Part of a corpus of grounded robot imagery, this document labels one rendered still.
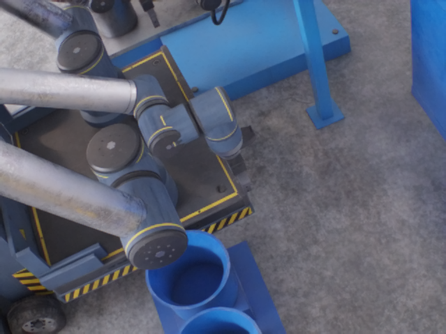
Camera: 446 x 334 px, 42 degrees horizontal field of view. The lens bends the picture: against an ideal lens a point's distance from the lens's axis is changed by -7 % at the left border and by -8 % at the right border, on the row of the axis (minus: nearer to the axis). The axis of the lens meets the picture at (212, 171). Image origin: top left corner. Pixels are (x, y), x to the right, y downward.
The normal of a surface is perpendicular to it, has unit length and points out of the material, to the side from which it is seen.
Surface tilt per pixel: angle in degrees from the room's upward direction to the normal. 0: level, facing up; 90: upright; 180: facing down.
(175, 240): 87
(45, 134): 0
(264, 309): 0
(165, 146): 90
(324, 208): 0
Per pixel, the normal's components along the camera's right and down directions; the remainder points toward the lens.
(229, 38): -0.25, -0.53
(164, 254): 0.37, 0.72
